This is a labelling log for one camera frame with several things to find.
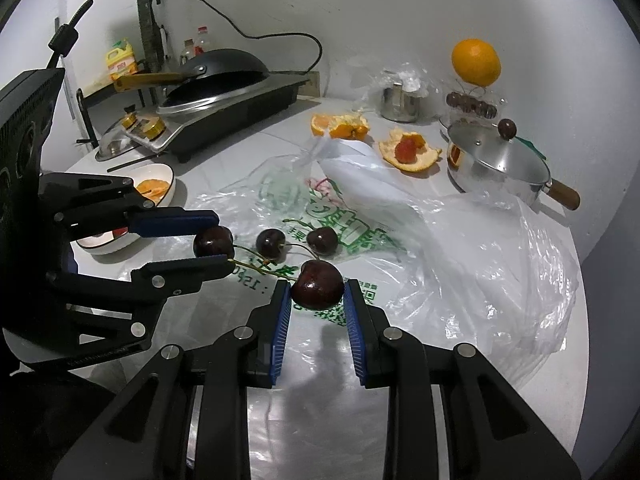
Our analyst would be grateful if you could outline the orange segments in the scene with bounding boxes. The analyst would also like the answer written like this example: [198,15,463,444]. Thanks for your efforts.
[135,179,171,198]

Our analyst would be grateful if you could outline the yellow detergent bottle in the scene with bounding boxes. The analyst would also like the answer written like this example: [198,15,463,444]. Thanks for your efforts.
[105,37,138,86]

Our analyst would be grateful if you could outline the dark vertical pipe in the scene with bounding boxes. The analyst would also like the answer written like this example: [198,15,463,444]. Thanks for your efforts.
[136,0,159,68]

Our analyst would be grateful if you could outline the steel pot with lid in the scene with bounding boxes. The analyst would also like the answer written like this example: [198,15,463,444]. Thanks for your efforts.
[446,119,582,211]

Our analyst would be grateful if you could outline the dark red cherry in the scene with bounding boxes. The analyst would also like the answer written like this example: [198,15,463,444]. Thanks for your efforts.
[193,226,236,259]
[256,228,287,261]
[291,260,345,311]
[306,226,338,257]

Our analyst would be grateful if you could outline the black stick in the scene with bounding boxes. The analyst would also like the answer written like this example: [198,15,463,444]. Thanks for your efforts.
[106,154,153,172]

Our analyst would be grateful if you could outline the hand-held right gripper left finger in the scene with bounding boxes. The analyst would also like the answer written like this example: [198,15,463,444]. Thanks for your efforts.
[52,280,293,480]

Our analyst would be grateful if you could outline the white plate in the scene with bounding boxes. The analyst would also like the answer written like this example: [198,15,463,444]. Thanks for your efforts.
[75,162,176,257]

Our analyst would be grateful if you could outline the black metal rack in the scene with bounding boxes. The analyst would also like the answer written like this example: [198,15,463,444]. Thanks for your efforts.
[75,60,153,147]

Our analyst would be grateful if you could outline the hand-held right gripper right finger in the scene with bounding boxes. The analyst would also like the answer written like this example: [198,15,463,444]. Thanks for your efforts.
[342,278,583,480]

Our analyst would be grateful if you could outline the orange peel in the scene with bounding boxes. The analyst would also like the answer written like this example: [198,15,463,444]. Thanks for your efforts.
[377,127,443,174]

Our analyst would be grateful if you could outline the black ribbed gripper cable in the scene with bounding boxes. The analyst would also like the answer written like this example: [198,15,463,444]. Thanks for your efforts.
[47,0,94,70]

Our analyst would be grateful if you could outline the black cooker power cable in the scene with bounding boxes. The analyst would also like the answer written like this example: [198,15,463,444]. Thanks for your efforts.
[177,0,323,75]

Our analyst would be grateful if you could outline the whole orange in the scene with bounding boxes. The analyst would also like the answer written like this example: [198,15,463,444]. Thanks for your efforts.
[451,38,502,87]

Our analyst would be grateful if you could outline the black wok with wooden handle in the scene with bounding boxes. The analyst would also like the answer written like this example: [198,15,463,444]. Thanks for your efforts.
[114,48,271,106]

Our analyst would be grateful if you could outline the dark folded umbrella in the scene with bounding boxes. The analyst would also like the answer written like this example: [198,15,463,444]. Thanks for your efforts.
[149,0,169,70]

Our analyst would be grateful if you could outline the half orange in peel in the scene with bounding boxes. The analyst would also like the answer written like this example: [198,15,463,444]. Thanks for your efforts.
[310,111,371,141]

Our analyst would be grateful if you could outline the clear printed plastic bag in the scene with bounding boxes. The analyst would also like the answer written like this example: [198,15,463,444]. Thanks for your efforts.
[120,135,583,480]

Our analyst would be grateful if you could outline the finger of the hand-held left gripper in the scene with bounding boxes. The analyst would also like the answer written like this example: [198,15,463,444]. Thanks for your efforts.
[2,254,236,367]
[40,171,222,241]

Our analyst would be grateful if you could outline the steel induction cooker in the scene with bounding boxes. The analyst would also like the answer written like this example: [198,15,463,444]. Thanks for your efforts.
[157,75,311,163]

